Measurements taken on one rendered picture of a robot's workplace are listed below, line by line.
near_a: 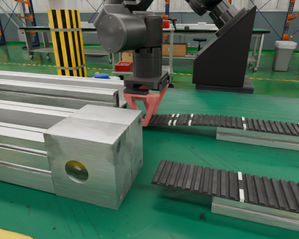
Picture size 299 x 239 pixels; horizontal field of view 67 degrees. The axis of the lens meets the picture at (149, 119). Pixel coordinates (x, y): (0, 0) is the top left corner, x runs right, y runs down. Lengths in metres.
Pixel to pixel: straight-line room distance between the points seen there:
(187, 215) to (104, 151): 0.13
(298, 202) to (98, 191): 0.22
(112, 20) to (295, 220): 0.35
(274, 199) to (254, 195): 0.02
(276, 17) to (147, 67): 7.72
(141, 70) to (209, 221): 0.28
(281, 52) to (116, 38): 5.06
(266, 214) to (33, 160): 0.29
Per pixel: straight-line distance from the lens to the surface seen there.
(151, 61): 0.43
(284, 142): 0.48
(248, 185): 0.30
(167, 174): 0.30
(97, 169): 0.27
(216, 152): 0.42
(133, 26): 0.37
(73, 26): 3.68
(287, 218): 0.32
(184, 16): 7.99
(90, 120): 0.31
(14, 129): 0.34
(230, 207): 0.31
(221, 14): 0.88
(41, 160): 0.32
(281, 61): 5.39
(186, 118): 0.47
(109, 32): 0.37
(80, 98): 0.50
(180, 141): 0.44
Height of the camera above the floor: 1.00
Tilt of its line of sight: 24 degrees down
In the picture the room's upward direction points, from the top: straight up
